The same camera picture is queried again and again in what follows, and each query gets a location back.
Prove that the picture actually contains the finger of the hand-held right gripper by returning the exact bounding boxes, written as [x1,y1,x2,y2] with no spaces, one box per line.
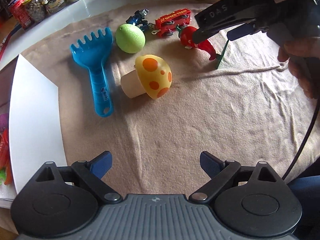
[192,0,273,43]
[228,21,269,41]

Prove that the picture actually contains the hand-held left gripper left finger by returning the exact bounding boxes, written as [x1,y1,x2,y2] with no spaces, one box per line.
[35,151,123,203]

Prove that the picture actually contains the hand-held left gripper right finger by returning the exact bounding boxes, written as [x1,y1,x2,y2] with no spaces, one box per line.
[189,151,279,203]

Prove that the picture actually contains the green triangle piece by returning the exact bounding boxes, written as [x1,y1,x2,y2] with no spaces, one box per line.
[215,40,230,70]

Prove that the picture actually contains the red chili pepper toy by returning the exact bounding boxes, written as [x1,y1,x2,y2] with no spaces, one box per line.
[176,25,217,61]

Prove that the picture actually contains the red toy train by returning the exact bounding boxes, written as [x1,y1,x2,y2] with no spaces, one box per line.
[152,9,192,38]

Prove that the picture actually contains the white paper sheet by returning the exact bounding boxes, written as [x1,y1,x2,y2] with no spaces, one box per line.
[0,54,68,202]

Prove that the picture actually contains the blue toy rake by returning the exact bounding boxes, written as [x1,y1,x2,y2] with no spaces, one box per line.
[70,27,115,117]

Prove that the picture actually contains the blue toy robot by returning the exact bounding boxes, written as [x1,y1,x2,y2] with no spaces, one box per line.
[126,9,160,35]

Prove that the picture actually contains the yellow spotted mushroom toy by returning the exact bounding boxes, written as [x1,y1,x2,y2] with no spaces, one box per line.
[120,54,173,100]

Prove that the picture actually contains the green toy egg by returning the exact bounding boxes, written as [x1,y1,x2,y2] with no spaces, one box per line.
[115,23,146,54]

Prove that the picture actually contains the person's right hand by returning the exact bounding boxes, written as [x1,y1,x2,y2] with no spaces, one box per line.
[277,36,320,99]

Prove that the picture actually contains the beige cloth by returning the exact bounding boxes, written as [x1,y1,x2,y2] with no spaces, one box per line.
[0,2,318,234]

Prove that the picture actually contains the person's blue jeans leg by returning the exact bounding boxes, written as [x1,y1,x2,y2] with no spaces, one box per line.
[285,155,320,240]

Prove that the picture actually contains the yellow lid nut jar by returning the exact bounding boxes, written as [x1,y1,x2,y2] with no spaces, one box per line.
[23,0,48,23]

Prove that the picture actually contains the red drink can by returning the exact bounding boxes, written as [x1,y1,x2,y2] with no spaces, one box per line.
[9,0,33,29]

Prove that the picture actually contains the black cable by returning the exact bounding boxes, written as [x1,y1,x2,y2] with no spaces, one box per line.
[282,97,320,180]

